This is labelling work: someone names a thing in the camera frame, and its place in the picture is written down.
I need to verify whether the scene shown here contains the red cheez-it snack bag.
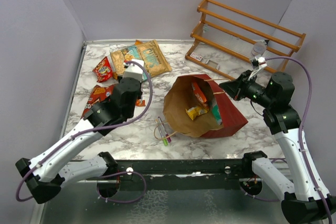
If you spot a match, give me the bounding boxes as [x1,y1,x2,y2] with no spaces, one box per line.
[92,57,112,83]

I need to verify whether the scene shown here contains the red white small box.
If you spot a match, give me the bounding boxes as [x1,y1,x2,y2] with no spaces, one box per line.
[190,52,203,61]

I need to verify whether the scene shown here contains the clear plastic cup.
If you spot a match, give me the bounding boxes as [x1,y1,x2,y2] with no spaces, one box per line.
[251,41,267,56]

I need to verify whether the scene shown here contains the open small cardboard box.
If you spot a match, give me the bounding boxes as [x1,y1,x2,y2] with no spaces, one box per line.
[205,59,220,70]

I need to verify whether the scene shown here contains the red brown paper bag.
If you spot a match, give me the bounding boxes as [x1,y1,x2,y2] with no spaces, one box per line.
[163,74,248,138]

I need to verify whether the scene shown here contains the green cap marker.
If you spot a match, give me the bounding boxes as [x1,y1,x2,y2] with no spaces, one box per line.
[155,119,168,146]

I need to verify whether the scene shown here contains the orange white snack box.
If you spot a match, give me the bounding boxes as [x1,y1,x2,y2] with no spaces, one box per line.
[191,81,209,110]

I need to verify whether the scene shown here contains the yellow kettle chips bag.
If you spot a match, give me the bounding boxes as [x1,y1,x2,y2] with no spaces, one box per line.
[134,40,142,45]

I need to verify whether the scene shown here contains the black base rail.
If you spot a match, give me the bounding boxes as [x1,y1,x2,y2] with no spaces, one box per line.
[86,153,279,190]

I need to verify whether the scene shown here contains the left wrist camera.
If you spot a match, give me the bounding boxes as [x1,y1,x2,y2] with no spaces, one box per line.
[122,59,144,82]

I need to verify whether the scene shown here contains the colourful orange candy bag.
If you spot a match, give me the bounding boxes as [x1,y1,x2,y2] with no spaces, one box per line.
[135,99,146,107]

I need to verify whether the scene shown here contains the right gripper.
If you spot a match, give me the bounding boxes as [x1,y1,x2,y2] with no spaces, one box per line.
[220,69,275,108]

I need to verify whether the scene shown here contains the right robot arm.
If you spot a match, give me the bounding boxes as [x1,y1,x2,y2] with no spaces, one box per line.
[219,70,335,223]

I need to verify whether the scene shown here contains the wooden shelf rack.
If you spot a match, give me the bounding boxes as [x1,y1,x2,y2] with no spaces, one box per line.
[185,0,306,77]

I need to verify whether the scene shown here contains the red doritos chip bag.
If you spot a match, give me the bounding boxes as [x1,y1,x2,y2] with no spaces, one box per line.
[81,84,114,118]

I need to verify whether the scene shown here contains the teal white snack bag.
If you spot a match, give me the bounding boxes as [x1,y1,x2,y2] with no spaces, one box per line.
[211,98,223,125]

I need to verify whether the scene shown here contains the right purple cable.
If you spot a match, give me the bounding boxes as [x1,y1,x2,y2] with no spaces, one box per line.
[240,56,333,224]

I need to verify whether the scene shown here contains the yellow m&m's packet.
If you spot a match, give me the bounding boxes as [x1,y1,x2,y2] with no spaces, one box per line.
[185,106,208,121]

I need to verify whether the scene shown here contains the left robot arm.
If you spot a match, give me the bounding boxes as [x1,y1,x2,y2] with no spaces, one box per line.
[15,78,142,204]

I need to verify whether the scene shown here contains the purple cable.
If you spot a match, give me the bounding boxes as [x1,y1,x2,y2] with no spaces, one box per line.
[240,56,333,224]
[15,60,153,204]

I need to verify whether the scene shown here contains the gold foil snack bag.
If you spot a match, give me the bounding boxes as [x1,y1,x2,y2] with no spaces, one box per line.
[110,40,172,77]

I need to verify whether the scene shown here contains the purple cap marker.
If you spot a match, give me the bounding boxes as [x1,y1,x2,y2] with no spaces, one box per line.
[158,117,171,143]

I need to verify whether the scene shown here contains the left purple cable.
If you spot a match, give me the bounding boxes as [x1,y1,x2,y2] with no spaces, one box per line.
[15,60,153,204]

